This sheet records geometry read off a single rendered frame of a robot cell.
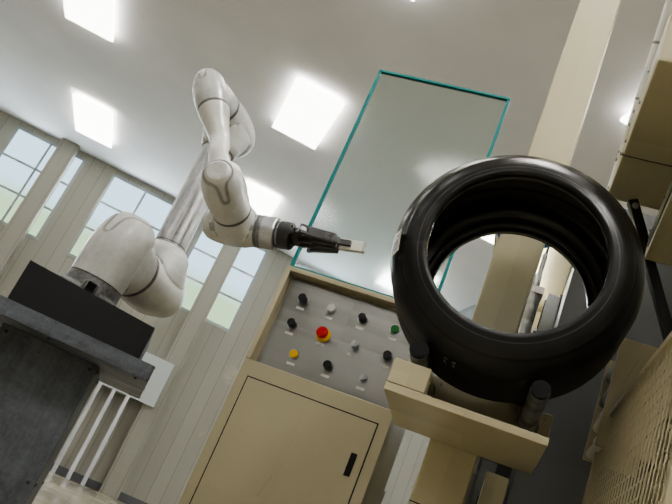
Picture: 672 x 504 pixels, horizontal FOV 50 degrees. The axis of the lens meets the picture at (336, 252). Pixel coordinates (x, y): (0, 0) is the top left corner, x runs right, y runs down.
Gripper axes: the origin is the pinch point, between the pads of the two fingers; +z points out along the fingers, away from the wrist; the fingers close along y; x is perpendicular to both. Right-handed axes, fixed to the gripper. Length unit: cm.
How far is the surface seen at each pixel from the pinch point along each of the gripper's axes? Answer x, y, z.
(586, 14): -114, 28, 52
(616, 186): -41, 20, 66
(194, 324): -242, 910, -443
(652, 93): -41, -22, 66
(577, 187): -19, -13, 53
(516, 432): 41, -9, 47
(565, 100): -77, 28, 49
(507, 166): -22.2, -12.6, 36.0
